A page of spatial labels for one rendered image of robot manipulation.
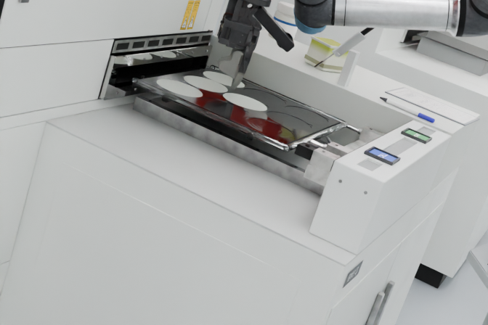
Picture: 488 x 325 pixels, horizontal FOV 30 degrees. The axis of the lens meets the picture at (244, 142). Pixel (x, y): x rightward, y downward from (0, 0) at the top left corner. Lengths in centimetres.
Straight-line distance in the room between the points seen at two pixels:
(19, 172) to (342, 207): 61
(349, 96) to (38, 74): 77
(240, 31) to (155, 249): 54
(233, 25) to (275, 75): 26
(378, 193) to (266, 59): 72
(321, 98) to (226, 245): 64
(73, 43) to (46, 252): 40
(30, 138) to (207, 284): 43
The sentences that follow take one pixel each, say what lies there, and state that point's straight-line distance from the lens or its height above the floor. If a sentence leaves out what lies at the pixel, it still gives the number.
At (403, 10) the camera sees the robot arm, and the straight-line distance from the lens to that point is 200.
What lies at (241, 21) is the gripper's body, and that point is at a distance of 197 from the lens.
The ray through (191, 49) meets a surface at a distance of 213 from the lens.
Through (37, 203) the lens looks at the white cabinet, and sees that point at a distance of 179.
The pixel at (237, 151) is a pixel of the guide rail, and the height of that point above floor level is 83.
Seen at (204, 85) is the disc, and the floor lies 90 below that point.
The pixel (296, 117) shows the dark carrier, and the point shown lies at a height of 90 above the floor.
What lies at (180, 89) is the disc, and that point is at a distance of 191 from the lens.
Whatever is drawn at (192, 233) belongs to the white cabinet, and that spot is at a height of 75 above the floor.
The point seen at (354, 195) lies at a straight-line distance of 155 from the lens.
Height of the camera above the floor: 138
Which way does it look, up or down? 17 degrees down
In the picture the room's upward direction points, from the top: 18 degrees clockwise
